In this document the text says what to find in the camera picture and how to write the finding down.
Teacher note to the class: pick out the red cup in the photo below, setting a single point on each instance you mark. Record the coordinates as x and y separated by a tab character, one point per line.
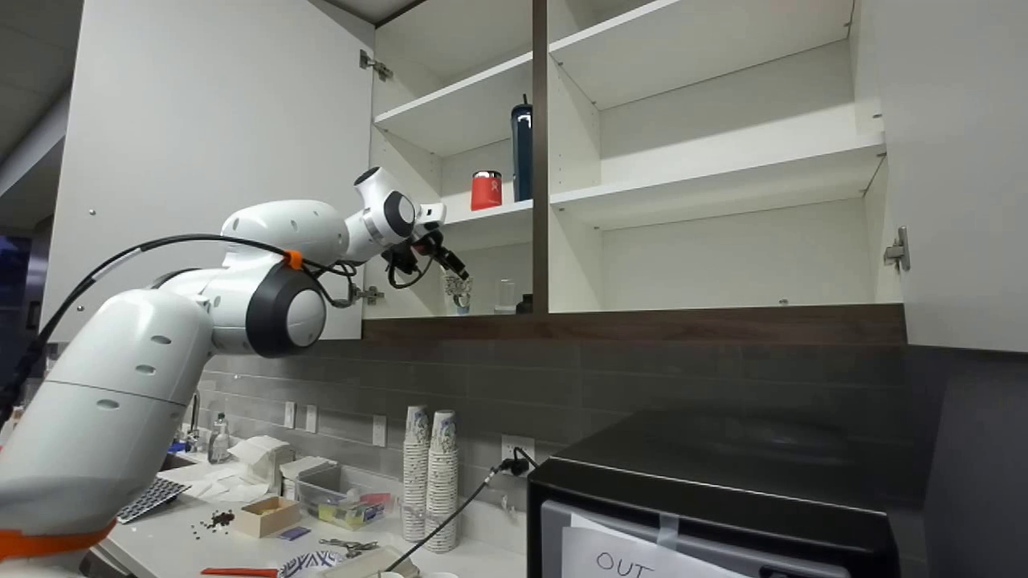
485	190

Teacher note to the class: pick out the white wall cabinet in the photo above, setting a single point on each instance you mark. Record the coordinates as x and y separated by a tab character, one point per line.
728	160

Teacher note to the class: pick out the microwave oven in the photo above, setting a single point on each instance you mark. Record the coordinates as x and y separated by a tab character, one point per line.
750	459

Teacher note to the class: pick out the orange flat stick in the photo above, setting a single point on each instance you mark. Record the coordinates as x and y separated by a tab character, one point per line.
240	574

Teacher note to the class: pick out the white napkin pile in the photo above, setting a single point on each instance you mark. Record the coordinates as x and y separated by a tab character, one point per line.
262	453

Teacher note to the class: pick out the dark blue tumbler bottle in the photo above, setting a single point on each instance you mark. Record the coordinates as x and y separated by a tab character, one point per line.
520	149

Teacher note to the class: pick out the clear plastic packet container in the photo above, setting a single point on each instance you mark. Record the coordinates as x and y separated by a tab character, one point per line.
343	499

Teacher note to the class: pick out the white cabinet door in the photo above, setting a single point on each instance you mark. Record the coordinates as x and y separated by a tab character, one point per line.
163	107
952	160

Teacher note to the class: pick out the metal door hinge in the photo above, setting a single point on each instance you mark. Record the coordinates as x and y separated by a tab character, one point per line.
375	64
370	293
896	253

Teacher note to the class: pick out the small black object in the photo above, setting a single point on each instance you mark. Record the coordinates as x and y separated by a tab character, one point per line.
525	305

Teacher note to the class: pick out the small cardboard box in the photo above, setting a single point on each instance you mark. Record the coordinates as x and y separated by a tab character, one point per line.
264	517

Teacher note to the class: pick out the white paper sign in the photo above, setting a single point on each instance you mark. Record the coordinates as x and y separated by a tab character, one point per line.
645	557

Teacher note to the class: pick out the metal spoon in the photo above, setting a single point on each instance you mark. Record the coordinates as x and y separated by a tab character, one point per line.
348	547

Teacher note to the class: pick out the grey patterned flat pad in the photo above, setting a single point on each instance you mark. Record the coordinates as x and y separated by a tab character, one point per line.
163	494

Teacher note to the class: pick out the small clear bottle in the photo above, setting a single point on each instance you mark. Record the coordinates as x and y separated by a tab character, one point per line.
218	442

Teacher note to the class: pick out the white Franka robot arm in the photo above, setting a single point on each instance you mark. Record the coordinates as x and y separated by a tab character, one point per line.
128	375

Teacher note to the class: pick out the black binder clips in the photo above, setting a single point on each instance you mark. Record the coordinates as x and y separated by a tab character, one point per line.
215	522

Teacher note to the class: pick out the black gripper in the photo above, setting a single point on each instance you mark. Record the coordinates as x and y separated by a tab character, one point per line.
437	253

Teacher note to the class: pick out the stack of paper cups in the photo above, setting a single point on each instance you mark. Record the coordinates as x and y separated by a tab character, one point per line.
445	482
414	471

